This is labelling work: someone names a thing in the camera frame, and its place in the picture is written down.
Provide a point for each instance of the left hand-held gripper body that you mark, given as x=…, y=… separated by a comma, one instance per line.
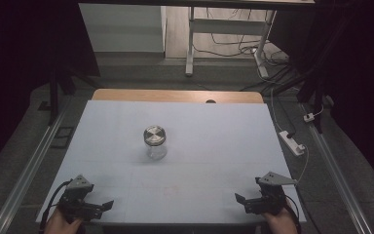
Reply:
x=76, y=202

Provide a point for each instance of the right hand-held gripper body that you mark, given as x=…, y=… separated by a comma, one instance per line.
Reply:
x=271, y=198

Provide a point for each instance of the clear glass jar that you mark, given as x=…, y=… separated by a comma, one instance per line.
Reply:
x=157, y=151

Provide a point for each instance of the person's right hand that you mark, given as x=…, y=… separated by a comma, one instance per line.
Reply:
x=280, y=224

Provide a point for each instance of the person's left hand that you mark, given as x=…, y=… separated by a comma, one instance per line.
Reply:
x=60, y=226

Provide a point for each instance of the white power strip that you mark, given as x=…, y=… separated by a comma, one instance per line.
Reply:
x=290, y=142

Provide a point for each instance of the white foam board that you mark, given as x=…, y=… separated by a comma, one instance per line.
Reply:
x=207, y=146

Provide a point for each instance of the small white adapter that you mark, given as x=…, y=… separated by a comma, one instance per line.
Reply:
x=308, y=117

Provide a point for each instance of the black metal stand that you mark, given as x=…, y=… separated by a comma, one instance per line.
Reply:
x=308, y=87
x=53, y=97

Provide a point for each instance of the black curtain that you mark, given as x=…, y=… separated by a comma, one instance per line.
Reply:
x=19, y=65
x=357, y=65

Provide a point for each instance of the white-legged desk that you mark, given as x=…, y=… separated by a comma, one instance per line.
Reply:
x=227, y=26

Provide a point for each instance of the aluminium rail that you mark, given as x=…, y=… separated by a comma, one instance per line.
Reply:
x=337, y=172
x=29, y=170

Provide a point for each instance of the black rectangular floor frame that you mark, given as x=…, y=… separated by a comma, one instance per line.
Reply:
x=62, y=137

